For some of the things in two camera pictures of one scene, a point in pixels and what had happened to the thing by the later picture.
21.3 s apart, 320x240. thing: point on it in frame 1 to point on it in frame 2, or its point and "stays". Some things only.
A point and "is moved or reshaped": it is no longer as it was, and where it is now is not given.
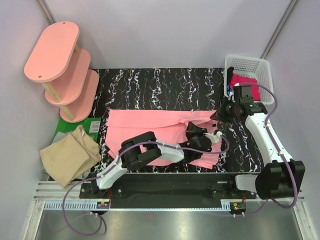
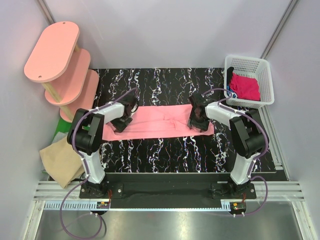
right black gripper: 219,114 to 203,126
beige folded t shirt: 65,159 stays
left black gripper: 191,130 to 120,127
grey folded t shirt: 59,136 stays
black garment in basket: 229,74 stays
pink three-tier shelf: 64,71 stays
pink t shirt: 166,126 is moved or reshaped
